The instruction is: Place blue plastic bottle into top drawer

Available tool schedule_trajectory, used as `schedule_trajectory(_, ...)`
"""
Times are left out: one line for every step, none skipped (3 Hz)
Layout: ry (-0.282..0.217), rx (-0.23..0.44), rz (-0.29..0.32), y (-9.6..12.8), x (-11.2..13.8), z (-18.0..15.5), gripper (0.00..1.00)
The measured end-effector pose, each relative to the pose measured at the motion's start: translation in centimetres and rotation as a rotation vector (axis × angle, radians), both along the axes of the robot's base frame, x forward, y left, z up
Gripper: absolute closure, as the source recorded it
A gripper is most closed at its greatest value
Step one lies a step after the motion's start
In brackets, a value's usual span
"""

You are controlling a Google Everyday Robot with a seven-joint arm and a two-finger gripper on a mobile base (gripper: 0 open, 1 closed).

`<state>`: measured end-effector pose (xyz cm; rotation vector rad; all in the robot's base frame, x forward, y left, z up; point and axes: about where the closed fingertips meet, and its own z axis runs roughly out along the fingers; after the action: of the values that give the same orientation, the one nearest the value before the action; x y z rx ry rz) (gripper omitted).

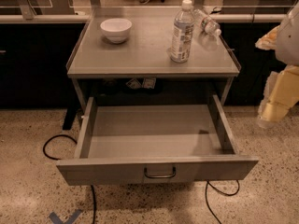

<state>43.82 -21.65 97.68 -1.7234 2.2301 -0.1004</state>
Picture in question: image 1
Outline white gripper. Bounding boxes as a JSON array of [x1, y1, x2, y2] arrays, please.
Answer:
[[255, 4, 299, 129]]

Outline clear blue-label water bottle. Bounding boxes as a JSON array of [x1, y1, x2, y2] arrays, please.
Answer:
[[170, 0, 194, 63]]

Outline small lying plastic bottle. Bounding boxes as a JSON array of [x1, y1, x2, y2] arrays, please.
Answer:
[[193, 9, 221, 37]]

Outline open grey top drawer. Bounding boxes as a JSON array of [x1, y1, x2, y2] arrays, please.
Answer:
[[57, 95, 258, 186]]

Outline grey metal cabinet table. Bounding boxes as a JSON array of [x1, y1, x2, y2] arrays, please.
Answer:
[[68, 7, 240, 109]]

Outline white ceramic bowl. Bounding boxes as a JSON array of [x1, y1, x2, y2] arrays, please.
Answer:
[[100, 18, 132, 44]]

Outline blue tape floor marker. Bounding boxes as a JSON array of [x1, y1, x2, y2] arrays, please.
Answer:
[[48, 208, 83, 224]]

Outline black metal drawer handle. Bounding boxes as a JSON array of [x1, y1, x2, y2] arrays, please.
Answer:
[[143, 167, 177, 179]]

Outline black floor cable right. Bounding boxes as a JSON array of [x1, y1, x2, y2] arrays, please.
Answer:
[[204, 179, 241, 224]]

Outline black floor cable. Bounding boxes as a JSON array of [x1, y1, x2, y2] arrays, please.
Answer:
[[204, 179, 241, 224], [42, 133, 98, 224]]

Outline black floor cable left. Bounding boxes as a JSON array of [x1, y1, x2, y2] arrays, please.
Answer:
[[42, 133, 98, 224]]

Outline white horizontal rail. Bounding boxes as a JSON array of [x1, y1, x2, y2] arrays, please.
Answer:
[[0, 14, 286, 24]]

